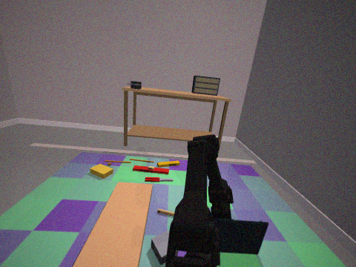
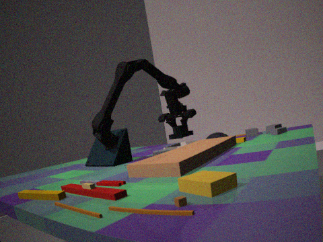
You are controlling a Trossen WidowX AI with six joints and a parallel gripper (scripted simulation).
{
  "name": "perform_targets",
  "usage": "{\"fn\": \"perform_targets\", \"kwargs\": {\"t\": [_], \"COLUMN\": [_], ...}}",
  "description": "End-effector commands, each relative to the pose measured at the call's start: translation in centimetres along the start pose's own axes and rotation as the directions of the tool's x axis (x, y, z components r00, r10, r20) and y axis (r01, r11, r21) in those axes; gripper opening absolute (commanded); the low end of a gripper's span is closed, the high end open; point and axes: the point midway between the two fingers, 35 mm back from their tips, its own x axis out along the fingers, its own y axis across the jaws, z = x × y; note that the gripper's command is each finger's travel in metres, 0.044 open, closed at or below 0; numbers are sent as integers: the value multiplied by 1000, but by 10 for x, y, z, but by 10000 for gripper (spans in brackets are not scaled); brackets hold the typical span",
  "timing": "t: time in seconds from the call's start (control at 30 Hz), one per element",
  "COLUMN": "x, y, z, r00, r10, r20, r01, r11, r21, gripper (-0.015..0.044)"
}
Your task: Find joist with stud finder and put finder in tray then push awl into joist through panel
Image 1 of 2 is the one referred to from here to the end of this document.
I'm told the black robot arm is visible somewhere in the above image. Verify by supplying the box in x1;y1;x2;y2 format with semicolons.
165;134;234;267

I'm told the red long flat block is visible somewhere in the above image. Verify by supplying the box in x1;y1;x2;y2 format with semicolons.
133;165;169;174

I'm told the wooden-handled awl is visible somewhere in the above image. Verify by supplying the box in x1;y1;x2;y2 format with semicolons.
157;208;174;216

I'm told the orange panel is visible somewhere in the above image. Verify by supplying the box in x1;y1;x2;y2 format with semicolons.
73;182;153;267

